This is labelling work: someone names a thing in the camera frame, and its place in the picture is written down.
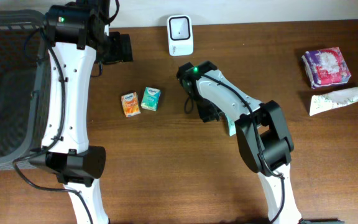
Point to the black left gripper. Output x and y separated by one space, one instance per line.
122 49

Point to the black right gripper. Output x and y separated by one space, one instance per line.
203 111

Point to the teal wet wipes packet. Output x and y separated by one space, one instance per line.
231 128

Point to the orange Kleenex tissue pack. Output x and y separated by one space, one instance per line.
130 104

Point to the teal Kleenex tissue pack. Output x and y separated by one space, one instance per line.
150 99

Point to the white tube brown cap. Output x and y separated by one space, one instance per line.
333 100

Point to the red purple plastic pack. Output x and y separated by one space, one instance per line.
326 67

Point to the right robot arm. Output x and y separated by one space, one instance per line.
262 133

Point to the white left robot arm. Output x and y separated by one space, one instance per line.
77 37

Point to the white barcode scanner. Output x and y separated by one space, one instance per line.
180 35

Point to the grey plastic mesh basket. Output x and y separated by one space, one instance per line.
24 85

